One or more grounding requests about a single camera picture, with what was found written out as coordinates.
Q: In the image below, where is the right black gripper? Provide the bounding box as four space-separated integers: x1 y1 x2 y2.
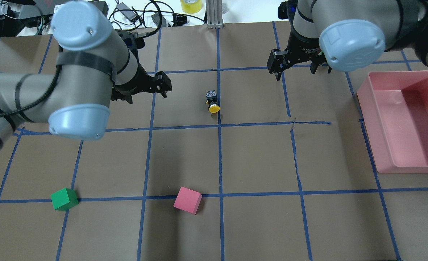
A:
267 34 327 81

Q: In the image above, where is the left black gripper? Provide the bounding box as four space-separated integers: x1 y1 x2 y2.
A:
111 71 173 104

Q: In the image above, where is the yellow push button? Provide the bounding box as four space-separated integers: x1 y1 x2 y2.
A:
206 90 220 114

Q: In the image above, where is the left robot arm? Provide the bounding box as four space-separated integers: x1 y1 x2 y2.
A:
0 0 173 150

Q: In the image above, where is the green cube near arm base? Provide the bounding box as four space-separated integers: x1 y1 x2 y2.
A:
50 188 79 211

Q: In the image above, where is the pink cube near arm base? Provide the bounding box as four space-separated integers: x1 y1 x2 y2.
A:
173 186 202 215

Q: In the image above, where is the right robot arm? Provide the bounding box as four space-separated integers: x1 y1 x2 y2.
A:
267 0 428 80

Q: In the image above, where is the black power adapter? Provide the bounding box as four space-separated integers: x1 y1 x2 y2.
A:
116 2 138 22

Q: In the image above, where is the yellow tape roll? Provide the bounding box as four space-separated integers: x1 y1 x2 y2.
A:
180 0 203 14

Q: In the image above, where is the pink plastic bin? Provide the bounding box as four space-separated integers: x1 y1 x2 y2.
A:
357 71 428 173

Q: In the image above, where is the black electronics box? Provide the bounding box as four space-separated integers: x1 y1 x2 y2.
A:
0 0 109 37

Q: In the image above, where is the aluminium frame post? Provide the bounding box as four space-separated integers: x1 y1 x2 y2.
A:
205 0 224 29

